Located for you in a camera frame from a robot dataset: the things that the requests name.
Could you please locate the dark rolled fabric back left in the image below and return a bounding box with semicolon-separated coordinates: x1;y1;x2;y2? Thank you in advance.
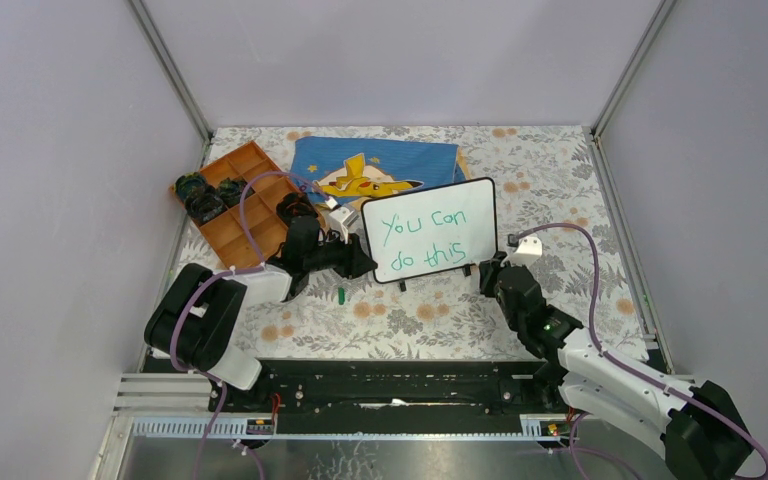
172;172;208;203

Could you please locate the dark rolled fabric orange pattern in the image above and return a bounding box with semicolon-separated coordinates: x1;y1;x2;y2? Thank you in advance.
276;192;319;226

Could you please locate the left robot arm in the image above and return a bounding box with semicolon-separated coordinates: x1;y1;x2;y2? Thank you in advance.
144;216;378;411

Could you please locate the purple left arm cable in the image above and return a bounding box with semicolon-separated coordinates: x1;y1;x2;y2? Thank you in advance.
168;171;332;480

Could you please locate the blue Pikachu cloth bag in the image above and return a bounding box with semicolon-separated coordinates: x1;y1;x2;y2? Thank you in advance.
290;136;468;204

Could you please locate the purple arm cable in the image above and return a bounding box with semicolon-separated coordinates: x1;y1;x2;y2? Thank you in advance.
168;171;332;480
515;222;768;480

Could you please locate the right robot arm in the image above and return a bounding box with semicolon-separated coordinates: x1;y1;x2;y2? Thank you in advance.
479;254;755;479

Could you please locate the dark green rolled fabric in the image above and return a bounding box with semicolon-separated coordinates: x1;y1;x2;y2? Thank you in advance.
217;177;255;208

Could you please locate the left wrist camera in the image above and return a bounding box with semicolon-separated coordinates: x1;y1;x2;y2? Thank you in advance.
324;196;359;243

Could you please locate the wooden compartment tray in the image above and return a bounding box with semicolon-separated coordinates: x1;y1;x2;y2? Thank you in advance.
169;142;305;268

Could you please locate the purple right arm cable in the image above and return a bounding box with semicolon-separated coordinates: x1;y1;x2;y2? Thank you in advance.
515;222;768;480

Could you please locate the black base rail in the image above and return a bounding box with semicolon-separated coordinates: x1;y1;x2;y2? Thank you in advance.
207;360;569;435

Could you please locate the dark rolled fabric front left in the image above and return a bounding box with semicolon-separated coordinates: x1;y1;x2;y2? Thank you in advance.
184;190;227;226

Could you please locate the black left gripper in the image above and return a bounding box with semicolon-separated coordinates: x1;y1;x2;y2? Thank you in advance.
304;225;378;280

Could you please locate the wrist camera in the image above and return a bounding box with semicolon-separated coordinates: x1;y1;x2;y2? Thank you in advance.
506;233;543;267
324;196;359;243

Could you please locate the white whiteboard black frame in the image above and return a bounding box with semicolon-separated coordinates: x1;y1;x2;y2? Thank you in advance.
361;177;498;284

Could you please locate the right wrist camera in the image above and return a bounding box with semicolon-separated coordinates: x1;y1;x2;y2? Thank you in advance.
506;233;543;267

